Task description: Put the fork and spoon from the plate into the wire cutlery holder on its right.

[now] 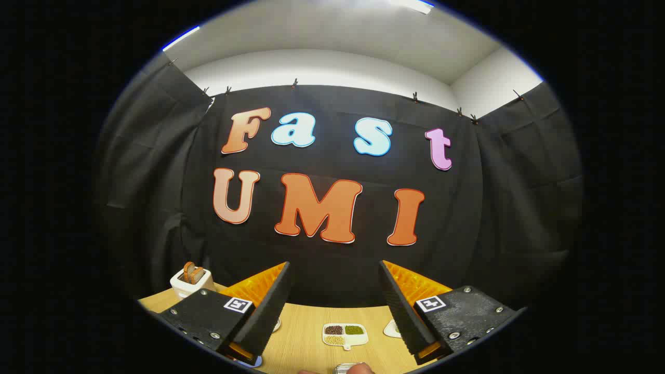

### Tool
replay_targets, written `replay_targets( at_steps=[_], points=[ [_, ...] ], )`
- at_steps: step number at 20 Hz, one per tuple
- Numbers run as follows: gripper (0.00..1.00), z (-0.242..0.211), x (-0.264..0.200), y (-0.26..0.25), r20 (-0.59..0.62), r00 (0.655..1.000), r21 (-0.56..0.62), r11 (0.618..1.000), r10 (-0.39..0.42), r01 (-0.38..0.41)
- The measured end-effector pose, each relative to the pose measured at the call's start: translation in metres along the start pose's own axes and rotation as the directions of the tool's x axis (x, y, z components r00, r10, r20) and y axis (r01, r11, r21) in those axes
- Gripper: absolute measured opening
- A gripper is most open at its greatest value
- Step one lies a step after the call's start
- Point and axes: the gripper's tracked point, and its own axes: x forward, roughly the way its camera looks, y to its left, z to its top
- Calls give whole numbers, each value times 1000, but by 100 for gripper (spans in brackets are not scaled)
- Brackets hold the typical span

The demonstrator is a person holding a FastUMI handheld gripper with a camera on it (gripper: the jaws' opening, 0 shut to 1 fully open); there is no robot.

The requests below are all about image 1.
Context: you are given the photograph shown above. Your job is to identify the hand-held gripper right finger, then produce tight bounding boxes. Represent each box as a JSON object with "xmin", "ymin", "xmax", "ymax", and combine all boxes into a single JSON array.
[{"xmin": 378, "ymin": 260, "xmax": 526, "ymax": 366}]

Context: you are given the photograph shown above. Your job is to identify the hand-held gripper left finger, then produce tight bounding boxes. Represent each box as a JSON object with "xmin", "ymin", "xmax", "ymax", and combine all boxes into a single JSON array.
[{"xmin": 158, "ymin": 261, "xmax": 291, "ymax": 367}]

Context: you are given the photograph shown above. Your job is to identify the white divided dish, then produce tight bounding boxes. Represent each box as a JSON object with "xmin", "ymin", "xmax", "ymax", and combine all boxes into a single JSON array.
[{"xmin": 322, "ymin": 323, "xmax": 369, "ymax": 351}]

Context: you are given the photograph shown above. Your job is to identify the toast slices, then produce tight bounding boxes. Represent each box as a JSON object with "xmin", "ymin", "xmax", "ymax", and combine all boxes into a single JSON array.
[{"xmin": 183, "ymin": 261, "xmax": 205, "ymax": 285}]

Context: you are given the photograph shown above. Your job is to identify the white toaster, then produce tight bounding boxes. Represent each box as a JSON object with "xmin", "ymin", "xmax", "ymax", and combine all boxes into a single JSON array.
[{"xmin": 170, "ymin": 268, "xmax": 216, "ymax": 299}]

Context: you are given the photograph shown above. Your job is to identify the ceiling light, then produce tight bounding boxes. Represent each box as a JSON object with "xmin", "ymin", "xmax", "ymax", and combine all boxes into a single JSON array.
[{"xmin": 390, "ymin": 0, "xmax": 434, "ymax": 15}]

